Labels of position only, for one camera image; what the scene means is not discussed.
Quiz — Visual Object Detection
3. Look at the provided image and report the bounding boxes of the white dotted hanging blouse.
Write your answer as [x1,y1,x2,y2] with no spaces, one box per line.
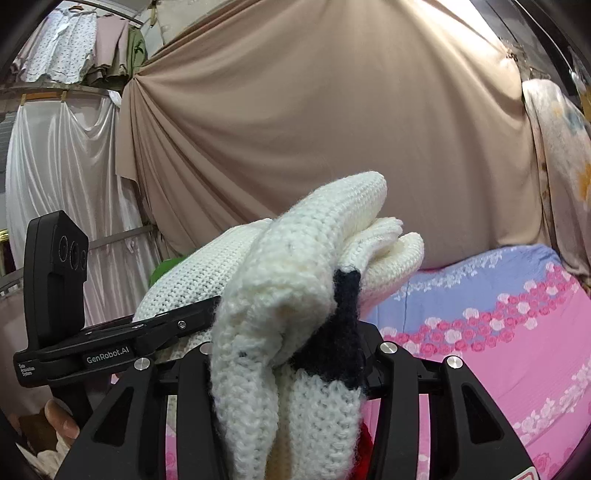
[10,8,97,84]

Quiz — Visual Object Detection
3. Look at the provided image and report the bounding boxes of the white satin curtain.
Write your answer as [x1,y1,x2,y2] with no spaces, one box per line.
[5,95,159,325]

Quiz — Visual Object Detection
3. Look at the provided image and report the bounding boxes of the beige draped curtain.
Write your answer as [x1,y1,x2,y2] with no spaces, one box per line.
[115,1,548,269]

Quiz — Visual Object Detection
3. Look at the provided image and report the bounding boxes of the person's left hand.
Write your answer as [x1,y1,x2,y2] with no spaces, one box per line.
[44,399,80,446]

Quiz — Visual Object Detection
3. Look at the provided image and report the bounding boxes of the floral cream hanging cloth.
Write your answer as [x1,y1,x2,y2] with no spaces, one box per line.
[522,79,590,289]

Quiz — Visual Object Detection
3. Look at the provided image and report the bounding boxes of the pink floral bed sheet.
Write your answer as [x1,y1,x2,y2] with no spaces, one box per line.
[161,244,591,480]

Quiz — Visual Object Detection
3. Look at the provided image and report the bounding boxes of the white red black knit sweater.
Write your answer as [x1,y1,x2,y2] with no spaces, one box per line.
[134,171,424,479]

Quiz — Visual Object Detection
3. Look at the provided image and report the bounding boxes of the green round plush pillow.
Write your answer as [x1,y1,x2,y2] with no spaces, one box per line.
[148,257,197,289]

